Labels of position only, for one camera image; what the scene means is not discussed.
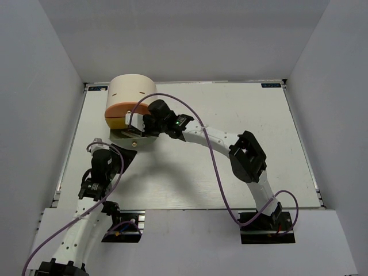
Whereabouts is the grey-green bottom drawer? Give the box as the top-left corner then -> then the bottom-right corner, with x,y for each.
109,129 -> 157,148

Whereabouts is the orange top drawer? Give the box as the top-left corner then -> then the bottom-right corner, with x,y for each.
105,102 -> 149,118

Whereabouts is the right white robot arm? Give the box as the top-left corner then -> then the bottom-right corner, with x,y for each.
143,99 -> 282,229

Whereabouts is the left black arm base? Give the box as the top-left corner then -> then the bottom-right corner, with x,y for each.
102,201 -> 145,243

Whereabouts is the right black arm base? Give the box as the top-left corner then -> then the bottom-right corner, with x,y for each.
240,211 -> 296,245

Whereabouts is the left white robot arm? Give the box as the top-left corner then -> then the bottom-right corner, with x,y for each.
35,139 -> 137,275

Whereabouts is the cream cylindrical drawer organizer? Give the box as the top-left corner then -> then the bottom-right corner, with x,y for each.
106,74 -> 157,110

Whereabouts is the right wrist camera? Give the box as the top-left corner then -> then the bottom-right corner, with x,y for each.
125,111 -> 144,132

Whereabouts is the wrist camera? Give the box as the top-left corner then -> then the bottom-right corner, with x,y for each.
125,111 -> 144,132
86,138 -> 110,155

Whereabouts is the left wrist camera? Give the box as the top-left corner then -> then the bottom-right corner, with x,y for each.
86,138 -> 110,155

